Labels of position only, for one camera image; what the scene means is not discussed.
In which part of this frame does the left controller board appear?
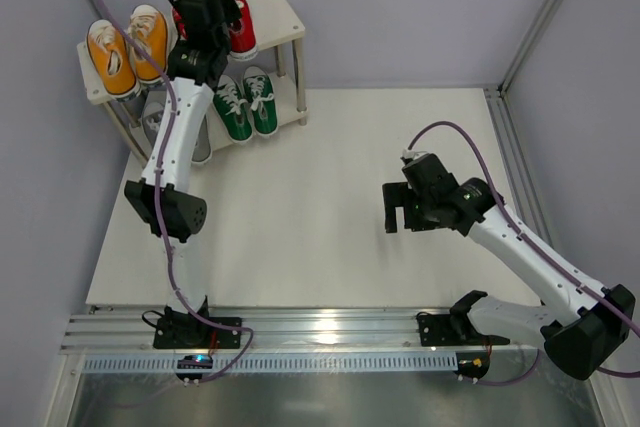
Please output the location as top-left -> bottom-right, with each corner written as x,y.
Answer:
176,354 -> 213,385

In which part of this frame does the right aluminium frame post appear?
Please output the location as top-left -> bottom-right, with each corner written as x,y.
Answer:
482,0 -> 596,198

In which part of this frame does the aluminium mounting rail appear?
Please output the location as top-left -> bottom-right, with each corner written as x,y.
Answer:
59,307 -> 596,354

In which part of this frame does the grey canvas sneaker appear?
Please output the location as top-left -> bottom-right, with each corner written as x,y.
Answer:
141,101 -> 164,151
192,116 -> 212,166

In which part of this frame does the controller board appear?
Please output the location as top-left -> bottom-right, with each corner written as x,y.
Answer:
454,354 -> 491,382
176,354 -> 213,385

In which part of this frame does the white wooden shoe shelf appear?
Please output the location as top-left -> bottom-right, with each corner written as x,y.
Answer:
77,0 -> 307,166

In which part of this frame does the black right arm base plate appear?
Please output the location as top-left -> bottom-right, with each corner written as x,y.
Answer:
416,312 -> 464,347

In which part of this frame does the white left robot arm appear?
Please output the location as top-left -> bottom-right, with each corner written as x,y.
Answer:
124,0 -> 241,328

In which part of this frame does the orange canvas sneaker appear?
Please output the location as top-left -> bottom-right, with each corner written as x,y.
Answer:
86,19 -> 141,101
128,4 -> 173,86

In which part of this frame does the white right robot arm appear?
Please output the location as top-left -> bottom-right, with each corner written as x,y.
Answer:
382,151 -> 636,380

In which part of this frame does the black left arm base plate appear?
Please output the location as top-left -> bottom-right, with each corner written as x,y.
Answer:
152,315 -> 241,350

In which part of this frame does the green canvas sneaker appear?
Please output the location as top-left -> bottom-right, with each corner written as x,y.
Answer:
213,75 -> 253,144
242,66 -> 279,138

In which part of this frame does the right controller board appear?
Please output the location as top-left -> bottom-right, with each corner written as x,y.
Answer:
454,354 -> 491,382

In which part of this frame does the red canvas sneaker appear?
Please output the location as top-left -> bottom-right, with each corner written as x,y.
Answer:
171,8 -> 188,40
229,0 -> 258,61

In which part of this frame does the slotted grey cable duct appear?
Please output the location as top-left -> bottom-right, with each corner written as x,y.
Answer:
82,349 -> 457,374

